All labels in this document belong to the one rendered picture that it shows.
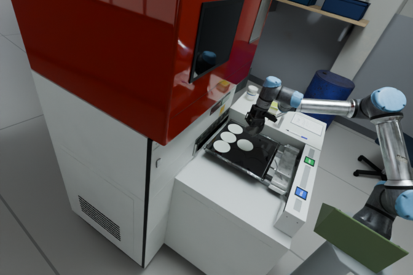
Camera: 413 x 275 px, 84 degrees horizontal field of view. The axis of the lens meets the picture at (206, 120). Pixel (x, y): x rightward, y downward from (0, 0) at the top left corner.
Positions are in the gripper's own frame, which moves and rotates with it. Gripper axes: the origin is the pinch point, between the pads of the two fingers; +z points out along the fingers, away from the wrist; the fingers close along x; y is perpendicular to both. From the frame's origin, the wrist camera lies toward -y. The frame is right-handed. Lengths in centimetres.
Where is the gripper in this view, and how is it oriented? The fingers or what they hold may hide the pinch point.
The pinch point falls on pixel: (253, 134)
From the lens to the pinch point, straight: 132.3
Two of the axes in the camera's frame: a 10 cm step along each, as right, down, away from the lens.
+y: -9.3, 0.2, -3.8
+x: 3.1, 6.0, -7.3
